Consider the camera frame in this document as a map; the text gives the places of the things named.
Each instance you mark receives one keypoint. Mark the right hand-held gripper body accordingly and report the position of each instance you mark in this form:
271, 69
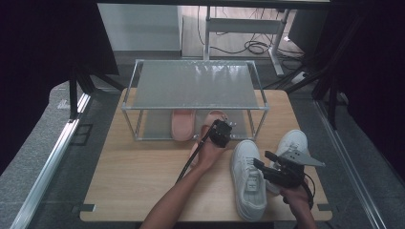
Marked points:
288, 175

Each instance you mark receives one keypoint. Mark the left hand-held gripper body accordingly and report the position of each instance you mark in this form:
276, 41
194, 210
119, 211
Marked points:
220, 133

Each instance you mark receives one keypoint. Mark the white sneaker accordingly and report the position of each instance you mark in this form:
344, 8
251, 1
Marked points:
250, 197
294, 138

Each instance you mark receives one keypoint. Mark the metal frame shoe rack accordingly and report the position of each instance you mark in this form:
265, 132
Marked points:
194, 84

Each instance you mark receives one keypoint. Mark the person's right hand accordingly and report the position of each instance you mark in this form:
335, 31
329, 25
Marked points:
296, 195

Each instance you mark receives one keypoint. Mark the person's left hand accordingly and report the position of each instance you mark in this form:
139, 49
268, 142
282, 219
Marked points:
208, 156

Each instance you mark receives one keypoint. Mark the black metal stand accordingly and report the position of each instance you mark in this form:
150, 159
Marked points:
332, 105
74, 92

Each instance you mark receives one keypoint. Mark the white power strip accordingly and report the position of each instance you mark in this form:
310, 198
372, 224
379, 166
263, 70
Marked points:
299, 77

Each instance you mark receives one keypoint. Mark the dark box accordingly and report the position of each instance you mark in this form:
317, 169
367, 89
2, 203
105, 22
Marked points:
307, 31

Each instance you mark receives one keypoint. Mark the dark curtain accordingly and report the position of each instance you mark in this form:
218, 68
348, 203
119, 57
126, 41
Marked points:
379, 79
38, 63

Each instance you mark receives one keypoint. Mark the grey cabinet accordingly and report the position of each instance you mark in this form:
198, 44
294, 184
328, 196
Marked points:
140, 27

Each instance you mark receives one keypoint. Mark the aluminium rail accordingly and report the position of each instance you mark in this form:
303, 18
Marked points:
51, 165
350, 165

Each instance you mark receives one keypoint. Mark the white metal desk frame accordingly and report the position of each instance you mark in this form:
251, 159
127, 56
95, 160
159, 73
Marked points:
245, 25

